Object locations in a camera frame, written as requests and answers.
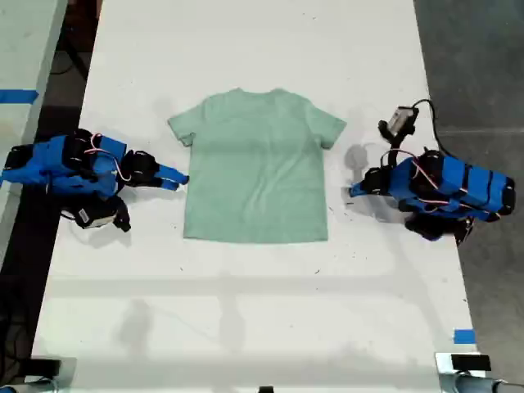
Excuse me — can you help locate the pale green T-shirt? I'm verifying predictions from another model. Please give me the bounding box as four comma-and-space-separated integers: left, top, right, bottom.
166, 87, 349, 246

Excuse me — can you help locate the long blue tape strip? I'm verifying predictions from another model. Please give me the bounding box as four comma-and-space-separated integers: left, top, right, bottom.
0, 89, 40, 105

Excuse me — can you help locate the pale side table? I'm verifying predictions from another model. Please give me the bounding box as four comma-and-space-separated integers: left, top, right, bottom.
0, 0, 69, 257

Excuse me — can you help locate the short blue tape strip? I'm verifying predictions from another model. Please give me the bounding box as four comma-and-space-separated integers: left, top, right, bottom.
454, 327, 477, 345

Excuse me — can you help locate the small black box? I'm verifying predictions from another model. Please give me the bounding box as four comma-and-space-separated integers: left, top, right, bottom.
29, 359, 63, 376
449, 354, 492, 372

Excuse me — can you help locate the arm red white wire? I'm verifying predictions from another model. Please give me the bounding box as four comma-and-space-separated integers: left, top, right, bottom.
410, 157, 468, 214
88, 133, 133, 183

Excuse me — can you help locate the gripper camera stalk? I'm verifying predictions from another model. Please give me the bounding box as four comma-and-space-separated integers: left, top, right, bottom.
377, 120, 415, 151
110, 196, 133, 234

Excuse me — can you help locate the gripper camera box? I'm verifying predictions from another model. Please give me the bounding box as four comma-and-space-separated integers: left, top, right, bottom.
386, 105, 420, 133
73, 203, 118, 231

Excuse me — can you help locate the black camera cable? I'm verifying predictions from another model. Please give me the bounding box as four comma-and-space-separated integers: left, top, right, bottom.
412, 98, 452, 159

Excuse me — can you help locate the black floor cable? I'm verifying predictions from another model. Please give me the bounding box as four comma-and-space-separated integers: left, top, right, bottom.
49, 38, 90, 77

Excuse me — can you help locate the silver metal bracket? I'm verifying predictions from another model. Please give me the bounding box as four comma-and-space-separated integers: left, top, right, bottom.
434, 351, 493, 393

